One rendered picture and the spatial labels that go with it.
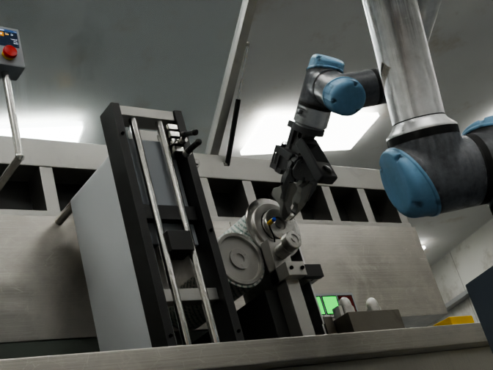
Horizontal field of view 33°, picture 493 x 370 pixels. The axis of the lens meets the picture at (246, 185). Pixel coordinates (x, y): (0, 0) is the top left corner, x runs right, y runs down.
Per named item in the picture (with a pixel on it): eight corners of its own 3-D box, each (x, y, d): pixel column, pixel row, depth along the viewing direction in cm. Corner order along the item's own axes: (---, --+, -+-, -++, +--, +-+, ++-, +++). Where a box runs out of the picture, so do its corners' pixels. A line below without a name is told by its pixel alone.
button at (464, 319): (453, 327, 161) (449, 316, 162) (428, 341, 166) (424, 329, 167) (476, 326, 165) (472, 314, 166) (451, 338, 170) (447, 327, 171)
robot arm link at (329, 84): (383, 73, 165) (361, 63, 175) (329, 83, 162) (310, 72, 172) (384, 112, 167) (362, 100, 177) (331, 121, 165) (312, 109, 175)
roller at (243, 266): (224, 284, 169) (210, 231, 174) (163, 331, 186) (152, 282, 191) (270, 283, 177) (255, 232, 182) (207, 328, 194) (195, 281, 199)
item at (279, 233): (259, 215, 182) (279, 203, 188) (254, 219, 183) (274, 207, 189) (279, 243, 181) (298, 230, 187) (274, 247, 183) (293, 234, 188)
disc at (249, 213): (257, 258, 178) (238, 197, 184) (256, 259, 179) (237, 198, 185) (309, 256, 187) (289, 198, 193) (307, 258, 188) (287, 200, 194)
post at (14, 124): (17, 154, 161) (2, 69, 169) (14, 158, 162) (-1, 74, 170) (25, 155, 162) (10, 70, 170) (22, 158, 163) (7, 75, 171)
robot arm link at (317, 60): (319, 56, 172) (306, 50, 179) (305, 108, 174) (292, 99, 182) (353, 64, 174) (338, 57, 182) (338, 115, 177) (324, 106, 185)
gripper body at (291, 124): (293, 172, 190) (307, 121, 187) (317, 185, 184) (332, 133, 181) (267, 169, 186) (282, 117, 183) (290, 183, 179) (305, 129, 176)
